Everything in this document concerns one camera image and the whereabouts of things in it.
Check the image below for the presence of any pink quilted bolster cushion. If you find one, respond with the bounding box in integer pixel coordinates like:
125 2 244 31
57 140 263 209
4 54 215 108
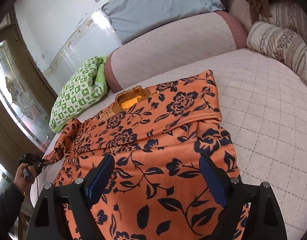
105 11 247 93

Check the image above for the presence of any person's left hand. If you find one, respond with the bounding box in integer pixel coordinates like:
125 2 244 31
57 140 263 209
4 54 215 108
13 163 36 194

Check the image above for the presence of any green white patterned pillow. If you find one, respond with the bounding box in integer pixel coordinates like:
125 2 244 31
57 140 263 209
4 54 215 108
49 56 108 133

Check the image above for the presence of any dark sleeve left forearm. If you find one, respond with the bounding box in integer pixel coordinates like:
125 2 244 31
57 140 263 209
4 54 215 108
0 183 25 239

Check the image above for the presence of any light blue pillow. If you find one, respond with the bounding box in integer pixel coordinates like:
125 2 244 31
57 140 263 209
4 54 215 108
102 0 225 44

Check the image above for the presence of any striped beige quilt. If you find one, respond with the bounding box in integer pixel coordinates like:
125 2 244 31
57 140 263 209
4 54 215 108
246 2 307 85

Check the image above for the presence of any wooden glass door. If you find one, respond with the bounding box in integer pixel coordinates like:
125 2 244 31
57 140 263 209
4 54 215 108
0 7 58 240

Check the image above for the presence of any orange black floral garment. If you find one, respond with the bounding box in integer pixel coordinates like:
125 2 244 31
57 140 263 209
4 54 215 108
45 70 240 239

